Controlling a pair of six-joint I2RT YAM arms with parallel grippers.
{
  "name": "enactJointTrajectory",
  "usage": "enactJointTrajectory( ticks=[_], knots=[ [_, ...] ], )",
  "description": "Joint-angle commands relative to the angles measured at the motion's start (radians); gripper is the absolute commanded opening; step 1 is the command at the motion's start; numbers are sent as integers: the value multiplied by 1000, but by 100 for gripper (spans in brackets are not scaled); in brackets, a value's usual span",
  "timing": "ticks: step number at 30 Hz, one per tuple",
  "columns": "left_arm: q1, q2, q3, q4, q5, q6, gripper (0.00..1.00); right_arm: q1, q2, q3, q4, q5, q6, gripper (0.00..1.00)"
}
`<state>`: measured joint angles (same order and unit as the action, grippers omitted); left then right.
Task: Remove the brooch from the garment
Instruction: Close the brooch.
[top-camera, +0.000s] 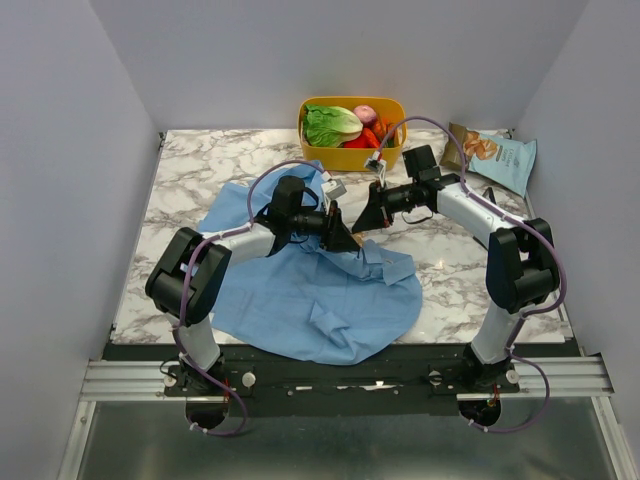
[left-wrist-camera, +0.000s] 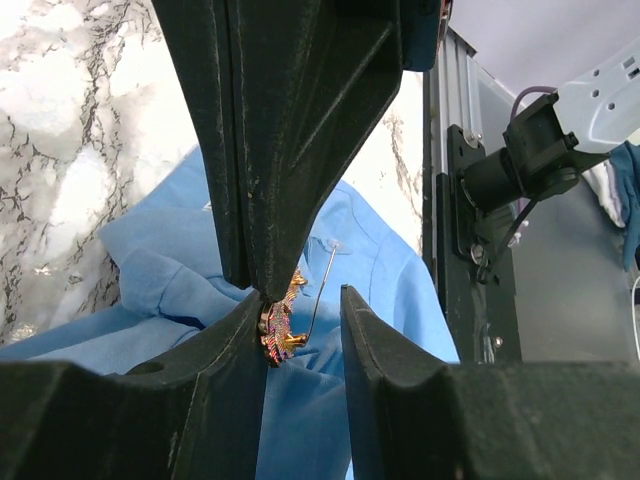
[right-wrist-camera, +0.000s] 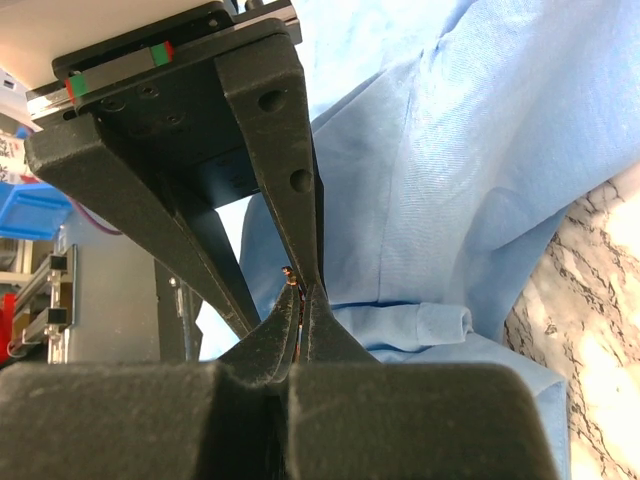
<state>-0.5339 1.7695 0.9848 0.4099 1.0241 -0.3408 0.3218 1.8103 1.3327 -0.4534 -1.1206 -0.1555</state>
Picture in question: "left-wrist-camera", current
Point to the aluminium frame rail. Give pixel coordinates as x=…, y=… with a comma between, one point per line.
x=455, y=91

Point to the red leaf brooch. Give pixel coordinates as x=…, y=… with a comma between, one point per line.
x=278, y=341

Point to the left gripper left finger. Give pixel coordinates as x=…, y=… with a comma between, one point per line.
x=193, y=412

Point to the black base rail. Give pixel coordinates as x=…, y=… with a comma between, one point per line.
x=481, y=317

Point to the blue shirt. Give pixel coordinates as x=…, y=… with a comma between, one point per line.
x=172, y=289

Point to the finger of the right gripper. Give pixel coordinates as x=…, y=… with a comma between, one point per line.
x=197, y=35

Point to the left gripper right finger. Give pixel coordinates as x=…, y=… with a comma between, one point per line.
x=413, y=416

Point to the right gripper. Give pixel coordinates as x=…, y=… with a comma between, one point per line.
x=310, y=81

